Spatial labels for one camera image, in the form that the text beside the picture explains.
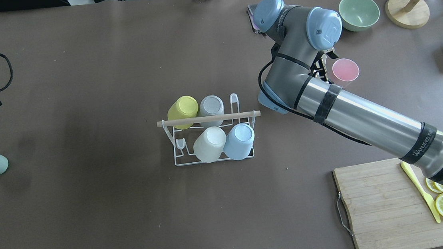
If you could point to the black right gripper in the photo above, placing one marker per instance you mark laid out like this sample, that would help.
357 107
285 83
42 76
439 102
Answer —
324 68

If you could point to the pink plastic cup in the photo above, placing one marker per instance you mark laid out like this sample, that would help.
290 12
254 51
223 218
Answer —
343 72

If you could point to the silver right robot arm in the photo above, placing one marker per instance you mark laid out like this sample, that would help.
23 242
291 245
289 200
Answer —
300 33

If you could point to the light blue plastic cup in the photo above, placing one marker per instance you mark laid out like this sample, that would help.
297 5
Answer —
239 142

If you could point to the grey plastic cup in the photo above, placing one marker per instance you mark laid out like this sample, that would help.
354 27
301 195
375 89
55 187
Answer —
211 106

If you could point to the white plastic cup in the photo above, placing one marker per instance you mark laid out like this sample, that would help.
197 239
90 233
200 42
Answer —
208 147

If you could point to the yellow plastic cup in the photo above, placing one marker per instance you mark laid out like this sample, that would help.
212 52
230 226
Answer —
185 107

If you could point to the green ceramic bowl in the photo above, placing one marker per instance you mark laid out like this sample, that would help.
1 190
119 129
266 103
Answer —
358 15

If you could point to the wooden mug tree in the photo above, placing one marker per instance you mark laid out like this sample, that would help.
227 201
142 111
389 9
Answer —
409 14

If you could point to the yellow plastic knife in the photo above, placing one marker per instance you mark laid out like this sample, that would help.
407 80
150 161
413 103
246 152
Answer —
426 197

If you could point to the wooden cutting board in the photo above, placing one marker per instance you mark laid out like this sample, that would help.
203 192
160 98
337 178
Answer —
385 209

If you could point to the white wire cup rack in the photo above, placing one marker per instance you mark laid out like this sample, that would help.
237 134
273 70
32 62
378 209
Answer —
184 132

